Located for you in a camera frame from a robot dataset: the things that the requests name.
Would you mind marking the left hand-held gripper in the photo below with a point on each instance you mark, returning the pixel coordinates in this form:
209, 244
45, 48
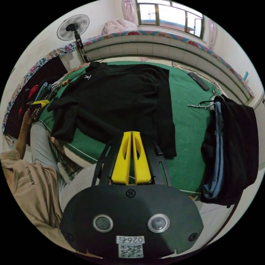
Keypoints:
35, 112

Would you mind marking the black remote control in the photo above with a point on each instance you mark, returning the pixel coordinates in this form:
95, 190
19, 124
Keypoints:
198, 81

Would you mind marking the standing fan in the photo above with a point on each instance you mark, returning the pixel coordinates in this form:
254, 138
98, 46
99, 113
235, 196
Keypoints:
72, 27

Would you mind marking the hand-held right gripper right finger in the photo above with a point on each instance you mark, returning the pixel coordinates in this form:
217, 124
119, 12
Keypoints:
142, 169

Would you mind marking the person's left hand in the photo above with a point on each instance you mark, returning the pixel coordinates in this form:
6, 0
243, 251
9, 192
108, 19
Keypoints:
28, 118

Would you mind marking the black short sleeve shirt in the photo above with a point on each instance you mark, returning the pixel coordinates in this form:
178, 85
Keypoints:
124, 97

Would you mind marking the bed with green mat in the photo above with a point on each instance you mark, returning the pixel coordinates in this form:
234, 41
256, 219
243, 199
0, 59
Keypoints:
186, 134

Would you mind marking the metal clothes hanger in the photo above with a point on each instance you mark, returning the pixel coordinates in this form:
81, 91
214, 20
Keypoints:
204, 105

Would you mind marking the pink rolled blanket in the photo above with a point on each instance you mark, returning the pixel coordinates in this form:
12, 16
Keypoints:
118, 25

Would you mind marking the person's body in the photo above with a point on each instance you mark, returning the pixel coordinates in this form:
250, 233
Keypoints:
31, 196

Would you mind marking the pink curtain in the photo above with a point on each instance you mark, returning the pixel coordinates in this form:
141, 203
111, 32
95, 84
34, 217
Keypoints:
212, 34
129, 10

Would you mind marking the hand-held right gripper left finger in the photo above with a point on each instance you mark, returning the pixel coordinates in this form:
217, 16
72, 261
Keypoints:
121, 169

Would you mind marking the pile of clothes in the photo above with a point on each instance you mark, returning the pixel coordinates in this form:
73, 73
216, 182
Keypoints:
236, 149

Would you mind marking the window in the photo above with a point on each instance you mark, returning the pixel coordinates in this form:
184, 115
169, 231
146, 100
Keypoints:
169, 18

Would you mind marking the person's left forearm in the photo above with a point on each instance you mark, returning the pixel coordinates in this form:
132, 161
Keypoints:
22, 138

